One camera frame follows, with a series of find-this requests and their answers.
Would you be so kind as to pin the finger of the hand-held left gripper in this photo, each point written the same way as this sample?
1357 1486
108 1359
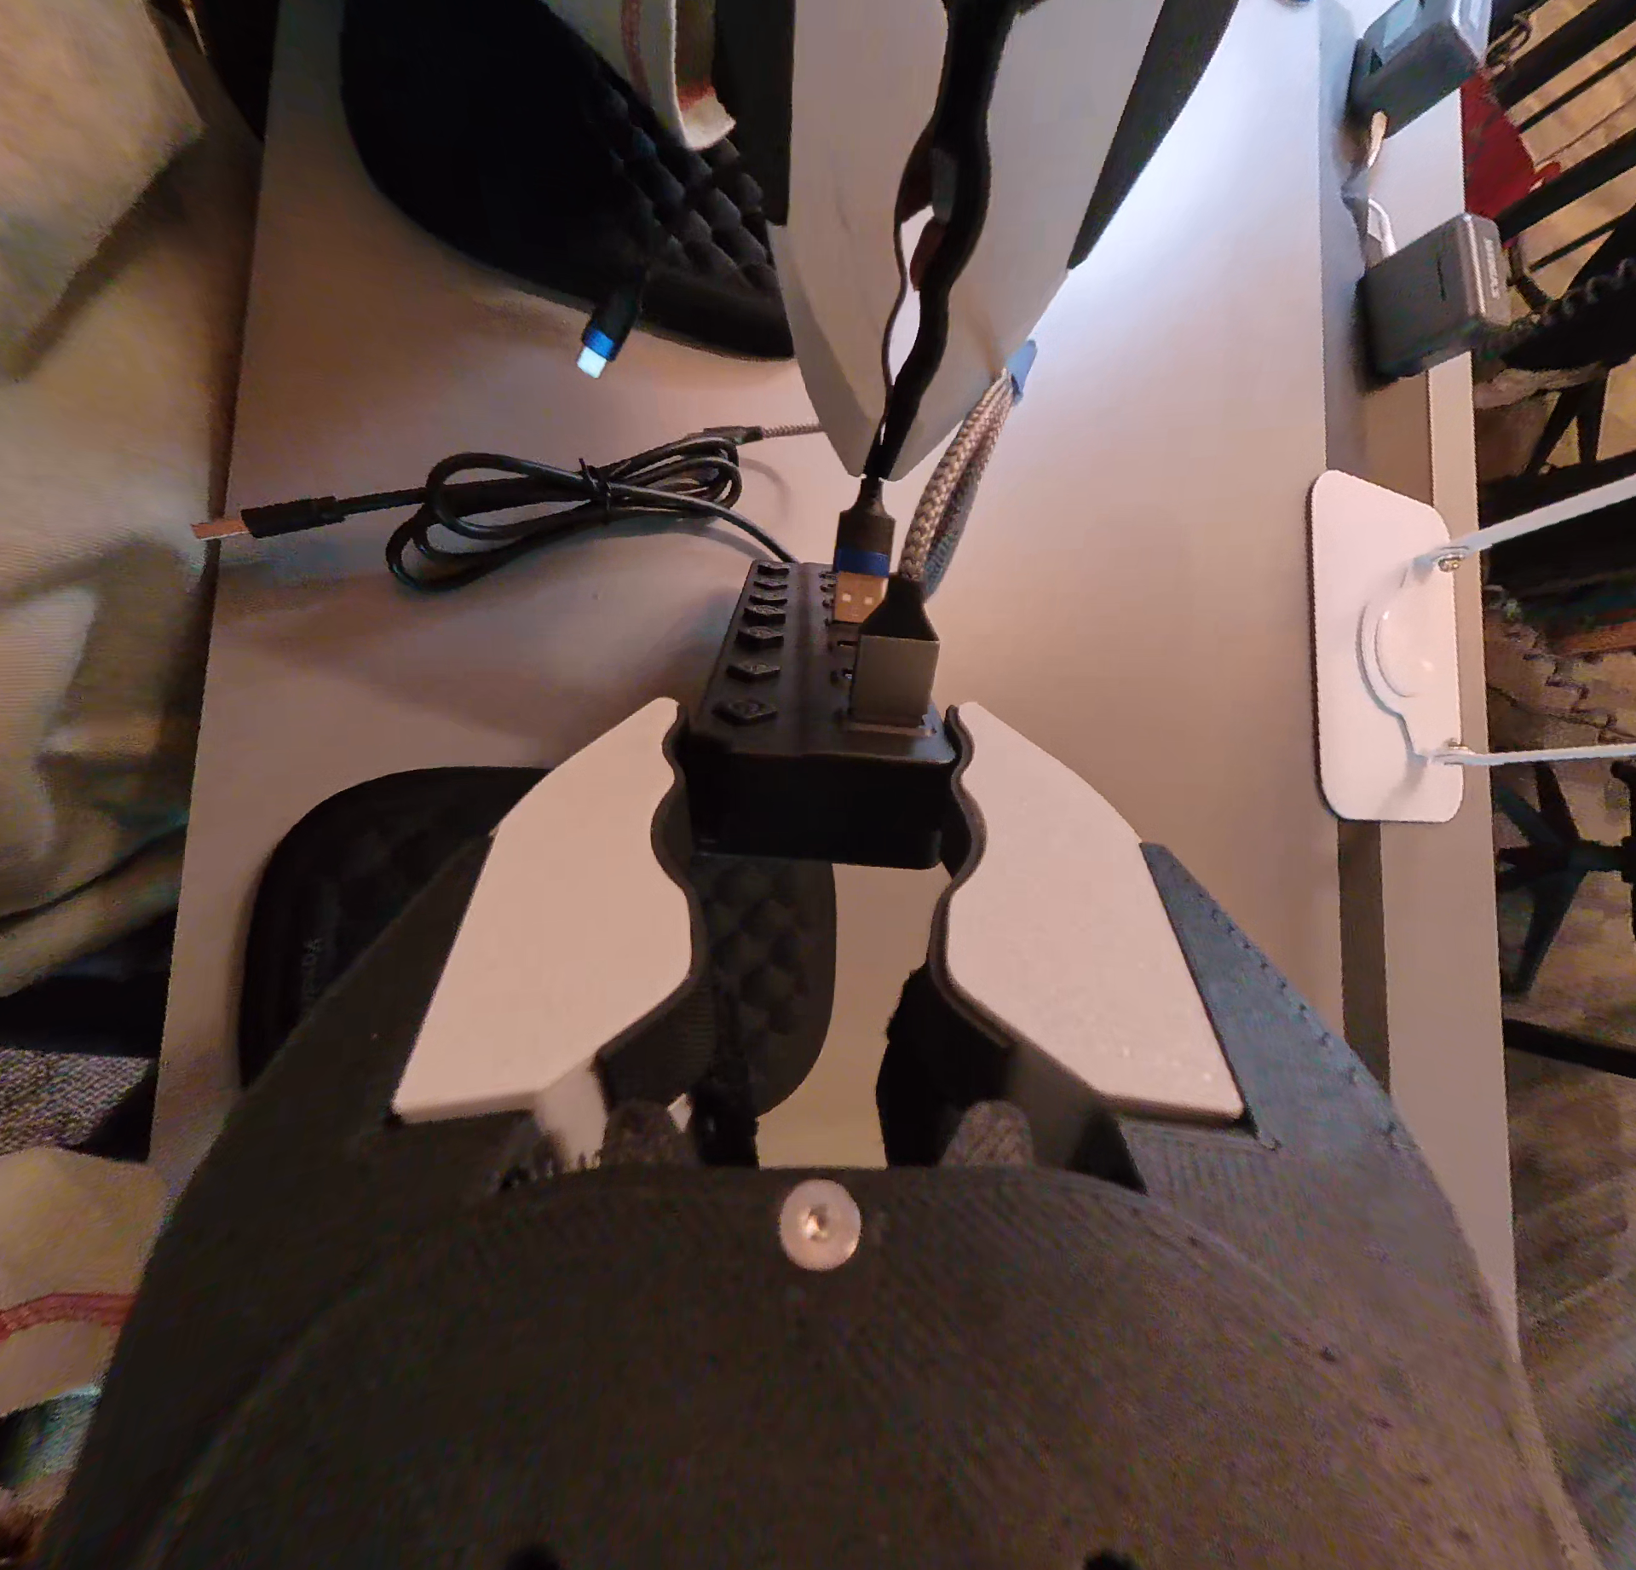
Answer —
844 188
1010 305

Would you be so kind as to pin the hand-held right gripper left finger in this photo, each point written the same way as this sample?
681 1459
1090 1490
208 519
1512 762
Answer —
537 957

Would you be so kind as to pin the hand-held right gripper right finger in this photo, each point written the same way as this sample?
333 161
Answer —
1087 957

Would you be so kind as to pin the black multi-port usb hub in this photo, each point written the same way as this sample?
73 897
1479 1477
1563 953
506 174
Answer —
818 791

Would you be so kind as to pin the black quilted pouch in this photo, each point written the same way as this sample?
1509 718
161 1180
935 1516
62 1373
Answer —
371 855
512 124

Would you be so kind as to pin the cream red-striped cloth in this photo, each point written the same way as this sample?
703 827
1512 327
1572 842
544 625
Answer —
601 9

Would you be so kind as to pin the clear acrylic stand white base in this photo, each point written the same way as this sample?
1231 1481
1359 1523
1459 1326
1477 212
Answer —
1355 701

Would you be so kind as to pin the black metal shelf rack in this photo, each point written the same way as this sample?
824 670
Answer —
1565 55

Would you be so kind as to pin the black chair base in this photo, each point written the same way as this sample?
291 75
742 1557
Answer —
1560 847

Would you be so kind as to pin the person's beige clothing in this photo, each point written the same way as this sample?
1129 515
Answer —
103 446

